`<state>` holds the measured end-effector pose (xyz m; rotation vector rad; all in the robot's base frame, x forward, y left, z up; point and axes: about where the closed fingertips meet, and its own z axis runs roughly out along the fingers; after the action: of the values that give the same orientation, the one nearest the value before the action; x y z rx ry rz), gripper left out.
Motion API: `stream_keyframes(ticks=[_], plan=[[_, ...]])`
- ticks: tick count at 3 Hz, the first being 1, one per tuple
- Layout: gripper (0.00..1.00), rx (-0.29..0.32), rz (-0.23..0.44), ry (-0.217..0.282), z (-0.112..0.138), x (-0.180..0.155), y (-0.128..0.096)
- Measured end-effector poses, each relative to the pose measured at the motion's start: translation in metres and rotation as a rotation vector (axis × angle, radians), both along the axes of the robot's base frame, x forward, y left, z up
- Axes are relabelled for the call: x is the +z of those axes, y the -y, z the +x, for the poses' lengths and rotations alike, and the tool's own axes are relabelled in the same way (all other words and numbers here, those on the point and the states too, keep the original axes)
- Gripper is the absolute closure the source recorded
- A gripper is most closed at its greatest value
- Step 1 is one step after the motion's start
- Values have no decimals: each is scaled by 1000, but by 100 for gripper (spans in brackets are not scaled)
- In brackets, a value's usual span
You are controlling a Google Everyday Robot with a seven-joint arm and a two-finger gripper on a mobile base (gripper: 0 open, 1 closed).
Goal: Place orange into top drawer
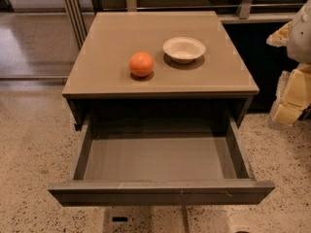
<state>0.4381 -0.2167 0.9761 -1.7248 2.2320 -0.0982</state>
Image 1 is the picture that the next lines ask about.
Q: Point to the metal window frame rail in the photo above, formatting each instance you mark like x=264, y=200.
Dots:
x=73, y=10

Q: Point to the open grey top drawer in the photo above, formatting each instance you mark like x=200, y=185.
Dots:
x=163, y=161

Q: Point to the white paper bowl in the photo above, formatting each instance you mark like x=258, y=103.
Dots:
x=183, y=50

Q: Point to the grey drawer cabinet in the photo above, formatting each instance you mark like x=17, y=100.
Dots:
x=102, y=66

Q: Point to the orange fruit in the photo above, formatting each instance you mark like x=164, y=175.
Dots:
x=141, y=64

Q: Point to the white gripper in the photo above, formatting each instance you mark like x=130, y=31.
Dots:
x=300, y=38

